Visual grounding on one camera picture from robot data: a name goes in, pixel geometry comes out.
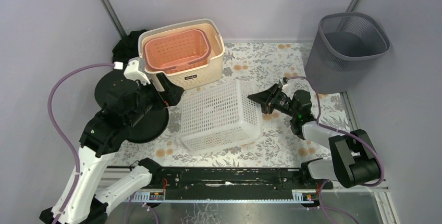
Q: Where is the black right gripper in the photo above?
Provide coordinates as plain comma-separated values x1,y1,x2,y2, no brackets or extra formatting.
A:
248,83,298,119

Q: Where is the large black round bin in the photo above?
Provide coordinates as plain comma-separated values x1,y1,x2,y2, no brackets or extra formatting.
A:
94,70,169,144

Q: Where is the pink plastic basket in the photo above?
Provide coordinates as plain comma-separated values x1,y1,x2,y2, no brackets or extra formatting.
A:
142,29,212,73

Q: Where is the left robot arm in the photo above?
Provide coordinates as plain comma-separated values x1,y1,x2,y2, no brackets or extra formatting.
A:
39,70,184,223

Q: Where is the cream plastic storage basket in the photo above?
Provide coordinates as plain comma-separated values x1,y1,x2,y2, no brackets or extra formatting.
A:
138,19,225,90

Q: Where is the white perforated plastic basket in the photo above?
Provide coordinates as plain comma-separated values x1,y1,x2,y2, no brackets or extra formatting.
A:
180,80,263,155

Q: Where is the grey mesh waste bin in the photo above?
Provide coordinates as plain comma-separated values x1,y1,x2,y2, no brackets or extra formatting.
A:
305,12,391,94

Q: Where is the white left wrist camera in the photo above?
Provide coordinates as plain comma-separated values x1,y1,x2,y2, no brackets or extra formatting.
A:
124,57,151,85

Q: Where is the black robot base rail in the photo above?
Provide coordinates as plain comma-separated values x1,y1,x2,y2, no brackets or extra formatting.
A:
143,167,333,203

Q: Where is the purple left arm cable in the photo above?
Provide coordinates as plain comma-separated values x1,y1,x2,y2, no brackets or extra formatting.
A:
47,62,124,224

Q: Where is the black cloth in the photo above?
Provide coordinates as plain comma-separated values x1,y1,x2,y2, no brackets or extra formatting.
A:
112,29,148,64

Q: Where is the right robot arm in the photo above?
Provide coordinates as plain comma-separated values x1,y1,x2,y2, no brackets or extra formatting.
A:
248,84,384,189

